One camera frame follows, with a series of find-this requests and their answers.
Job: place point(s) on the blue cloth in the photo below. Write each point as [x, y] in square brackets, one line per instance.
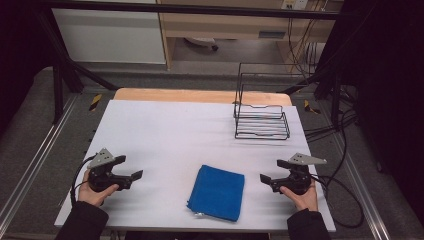
[216, 193]

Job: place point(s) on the black metal stand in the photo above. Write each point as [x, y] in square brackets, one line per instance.
[58, 90]
[335, 96]

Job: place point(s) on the person's right hand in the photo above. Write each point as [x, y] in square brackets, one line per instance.
[306, 200]

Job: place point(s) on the wooden desk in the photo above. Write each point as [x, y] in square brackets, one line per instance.
[226, 25]

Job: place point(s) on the aluminium floor rail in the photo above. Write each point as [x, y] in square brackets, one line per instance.
[363, 190]
[36, 156]

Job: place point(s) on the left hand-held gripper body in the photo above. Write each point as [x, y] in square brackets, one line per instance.
[100, 173]

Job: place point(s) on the black horizontal frame bar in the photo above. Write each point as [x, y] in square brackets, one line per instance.
[200, 10]

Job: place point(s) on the office chair base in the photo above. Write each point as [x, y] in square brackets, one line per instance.
[201, 41]

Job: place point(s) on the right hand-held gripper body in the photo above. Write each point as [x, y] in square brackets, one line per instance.
[300, 180]

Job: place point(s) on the person's left hand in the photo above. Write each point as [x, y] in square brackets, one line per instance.
[91, 196]

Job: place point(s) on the white wall socket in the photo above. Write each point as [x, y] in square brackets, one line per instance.
[295, 4]

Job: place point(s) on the yellow black tape strip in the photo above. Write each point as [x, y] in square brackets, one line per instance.
[310, 107]
[95, 102]

